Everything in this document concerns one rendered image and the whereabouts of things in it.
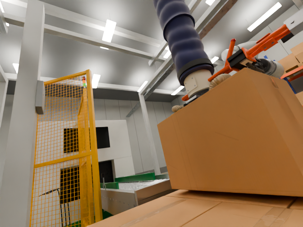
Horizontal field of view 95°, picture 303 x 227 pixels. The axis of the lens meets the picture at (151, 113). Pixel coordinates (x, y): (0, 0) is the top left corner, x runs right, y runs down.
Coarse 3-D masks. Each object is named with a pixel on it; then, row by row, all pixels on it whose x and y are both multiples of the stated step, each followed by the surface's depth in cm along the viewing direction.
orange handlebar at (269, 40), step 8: (272, 32) 54; (280, 32) 53; (288, 32) 54; (264, 40) 56; (272, 40) 55; (256, 48) 59; (264, 48) 58; (224, 72) 72; (208, 80) 78; (184, 96) 93
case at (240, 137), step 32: (224, 96) 54; (256, 96) 45; (288, 96) 58; (160, 128) 91; (192, 128) 68; (224, 128) 54; (256, 128) 45; (288, 128) 44; (192, 160) 68; (224, 160) 54; (256, 160) 45; (288, 160) 38; (256, 192) 45; (288, 192) 38
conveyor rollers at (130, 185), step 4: (152, 180) 180; (156, 180) 165; (160, 180) 157; (164, 180) 149; (120, 184) 225; (124, 184) 211; (128, 184) 197; (132, 184) 183; (136, 184) 176; (140, 184) 162; (144, 184) 155; (148, 184) 148; (120, 188) 167; (124, 188) 160; (128, 188) 153; (132, 188) 146; (136, 188) 140
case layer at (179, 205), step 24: (192, 192) 76; (216, 192) 66; (120, 216) 64; (144, 216) 57; (168, 216) 51; (192, 216) 46; (216, 216) 42; (240, 216) 39; (264, 216) 36; (288, 216) 34
